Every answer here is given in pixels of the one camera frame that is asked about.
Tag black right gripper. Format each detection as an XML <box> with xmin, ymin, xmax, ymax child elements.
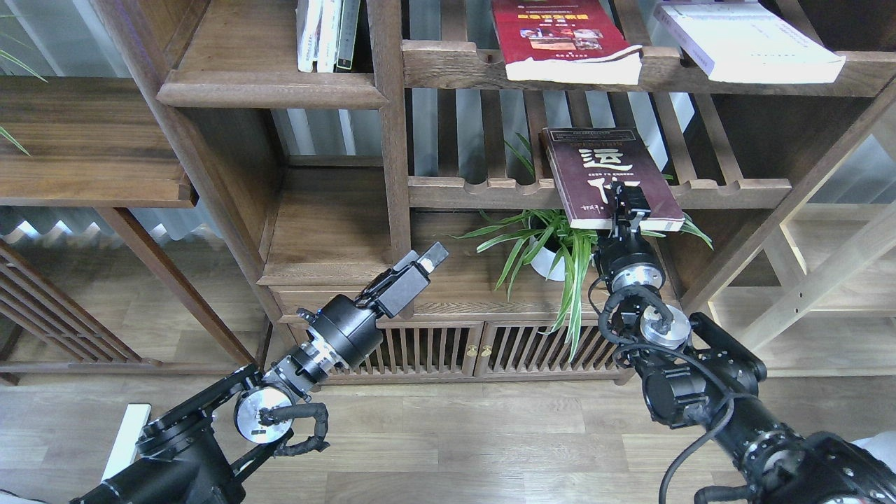
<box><xmin>594</xmin><ymin>184</ymin><xmax>666</xmax><ymax>293</ymax></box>

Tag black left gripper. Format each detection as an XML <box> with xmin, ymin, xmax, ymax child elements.
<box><xmin>297</xmin><ymin>242</ymin><xmax>449</xmax><ymax>371</ymax></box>

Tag maroon book Chinese characters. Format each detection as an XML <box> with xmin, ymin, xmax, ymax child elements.
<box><xmin>540</xmin><ymin>128</ymin><xmax>685</xmax><ymax>232</ymax></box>

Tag white lavender paperback book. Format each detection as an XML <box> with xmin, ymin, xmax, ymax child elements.
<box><xmin>654</xmin><ymin>1</ymin><xmax>847</xmax><ymax>84</ymax></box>

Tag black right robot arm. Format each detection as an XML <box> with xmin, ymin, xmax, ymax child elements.
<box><xmin>595</xmin><ymin>182</ymin><xmax>895</xmax><ymax>503</ymax></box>

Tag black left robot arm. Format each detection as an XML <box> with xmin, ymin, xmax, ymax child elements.
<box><xmin>77</xmin><ymin>243</ymin><xmax>448</xmax><ymax>503</ymax></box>

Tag white plant pot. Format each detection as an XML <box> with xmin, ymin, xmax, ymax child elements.
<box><xmin>531</xmin><ymin>238</ymin><xmax>566</xmax><ymax>283</ymax></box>

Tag red paperback book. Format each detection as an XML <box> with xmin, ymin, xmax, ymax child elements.
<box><xmin>491</xmin><ymin>1</ymin><xmax>641</xmax><ymax>85</ymax></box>

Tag dark wooden bookshelf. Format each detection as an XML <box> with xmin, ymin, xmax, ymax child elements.
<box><xmin>90</xmin><ymin>0</ymin><xmax>896</xmax><ymax>388</ymax></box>

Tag dark green upright book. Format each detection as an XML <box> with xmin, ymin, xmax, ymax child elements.
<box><xmin>334</xmin><ymin>0</ymin><xmax>361</xmax><ymax>73</ymax></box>

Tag white upright book middle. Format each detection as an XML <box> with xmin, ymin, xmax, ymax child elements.
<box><xmin>316</xmin><ymin>0</ymin><xmax>342</xmax><ymax>73</ymax></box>

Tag white upright book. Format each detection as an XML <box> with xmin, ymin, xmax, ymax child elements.
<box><xmin>316</xmin><ymin>0</ymin><xmax>342</xmax><ymax>73</ymax></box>
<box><xmin>295</xmin><ymin>0</ymin><xmax>323</xmax><ymax>73</ymax></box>

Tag white upright book left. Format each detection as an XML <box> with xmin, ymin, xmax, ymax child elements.
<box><xmin>295</xmin><ymin>0</ymin><xmax>323</xmax><ymax>73</ymax></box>

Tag white floor stand leg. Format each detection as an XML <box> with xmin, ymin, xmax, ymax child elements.
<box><xmin>100</xmin><ymin>404</ymin><xmax>151</xmax><ymax>481</ymax></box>

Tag green leaf at left edge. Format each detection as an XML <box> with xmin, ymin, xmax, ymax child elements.
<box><xmin>1</xmin><ymin>49</ymin><xmax>48</xmax><ymax>157</ymax></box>

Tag light wooden shelf frame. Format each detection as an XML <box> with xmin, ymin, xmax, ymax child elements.
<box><xmin>695</xmin><ymin>105</ymin><xmax>896</xmax><ymax>379</ymax></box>

